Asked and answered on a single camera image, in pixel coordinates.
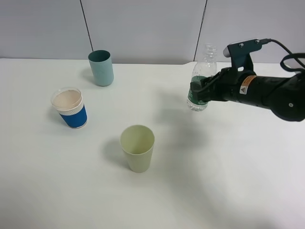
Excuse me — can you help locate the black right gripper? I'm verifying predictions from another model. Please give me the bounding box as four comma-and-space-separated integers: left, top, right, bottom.
190, 67, 256, 105

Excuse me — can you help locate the clear green-label water bottle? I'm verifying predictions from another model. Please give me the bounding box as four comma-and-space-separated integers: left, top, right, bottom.
187, 43, 217, 112

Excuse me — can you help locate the blue sleeved paper cup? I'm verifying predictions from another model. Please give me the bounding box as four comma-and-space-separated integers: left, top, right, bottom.
51, 87, 87, 129

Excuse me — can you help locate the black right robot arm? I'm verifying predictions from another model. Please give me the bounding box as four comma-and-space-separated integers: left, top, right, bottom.
190, 67, 305, 122

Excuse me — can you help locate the light green plastic cup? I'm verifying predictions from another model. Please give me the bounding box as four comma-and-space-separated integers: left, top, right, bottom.
120, 125, 155, 173

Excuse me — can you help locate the teal plastic cup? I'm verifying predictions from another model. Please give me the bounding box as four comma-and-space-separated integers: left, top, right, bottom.
88, 50, 114, 87

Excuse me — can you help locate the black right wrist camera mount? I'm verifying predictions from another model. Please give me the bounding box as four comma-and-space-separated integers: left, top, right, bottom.
223, 39, 262, 71

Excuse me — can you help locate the black right camera cable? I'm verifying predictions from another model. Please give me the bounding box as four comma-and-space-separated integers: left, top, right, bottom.
259, 38, 305, 72

